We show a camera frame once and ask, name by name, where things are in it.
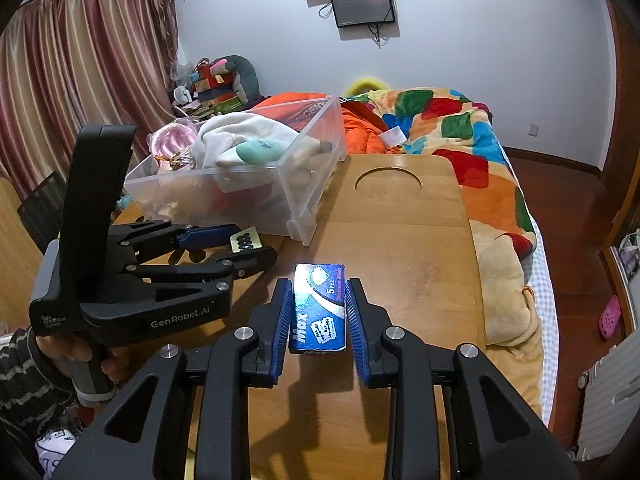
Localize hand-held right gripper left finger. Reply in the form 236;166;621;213
50;277;296;480

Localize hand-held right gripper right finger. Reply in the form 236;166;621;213
346;277;583;480

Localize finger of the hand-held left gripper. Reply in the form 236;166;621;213
107;220;242;261
135;246;278;286

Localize yellow card of hairpins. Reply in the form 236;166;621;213
229;227;263;253

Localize blue paper box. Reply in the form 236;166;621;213
289;262;349;356

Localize clear plastic storage bin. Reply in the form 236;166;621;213
122;94;349;247

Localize mint green white bottle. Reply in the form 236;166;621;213
235;137;287;166

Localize white cloth bag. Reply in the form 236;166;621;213
192;112;321;171

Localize person's left forearm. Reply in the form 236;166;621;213
0;327;83;433

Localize wooden desktop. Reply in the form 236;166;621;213
107;154;488;480

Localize person's left hand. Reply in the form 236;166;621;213
35;332;132;382

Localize gold hair clips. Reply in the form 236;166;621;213
155;152;196;171

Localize black chair back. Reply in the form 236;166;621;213
17;170;68;256

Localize pile of boxes and toys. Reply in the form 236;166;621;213
170;55;246;116

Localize beige plush blanket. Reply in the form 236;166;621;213
470;217;546;416

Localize grey cushion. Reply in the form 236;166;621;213
220;55;261;103

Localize orange quilt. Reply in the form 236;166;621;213
250;91;408;155

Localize white checked bed sheet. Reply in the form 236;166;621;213
520;230;558;431

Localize colourful patchwork blanket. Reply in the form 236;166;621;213
367;87;536;261

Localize striped pink curtain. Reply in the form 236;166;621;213
0;0;183;201

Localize pink clog shoe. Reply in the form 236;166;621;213
598;295;622;341

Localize shoes on wooden shelf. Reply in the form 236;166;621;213
617;230;640;281

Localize yellow ring toy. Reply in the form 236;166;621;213
347;76;386;97

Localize small wall monitor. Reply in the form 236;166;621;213
329;0;397;28

